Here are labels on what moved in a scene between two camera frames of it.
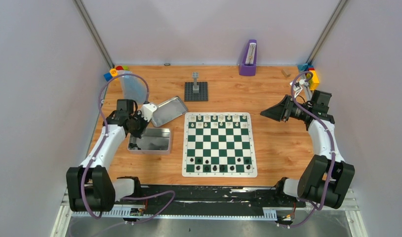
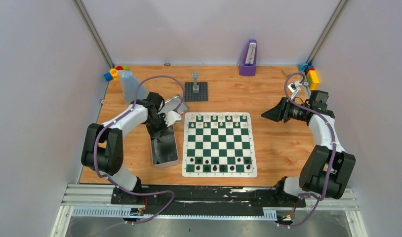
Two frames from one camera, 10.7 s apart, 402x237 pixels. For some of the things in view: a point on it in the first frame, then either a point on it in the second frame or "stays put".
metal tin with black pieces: x=154 y=141 to x=164 y=147
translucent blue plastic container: x=133 y=88 stays put
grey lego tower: x=195 y=87 stays put
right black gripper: x=280 y=111 stays put
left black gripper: x=137 y=127 to x=157 y=127
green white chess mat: x=219 y=144 stays put
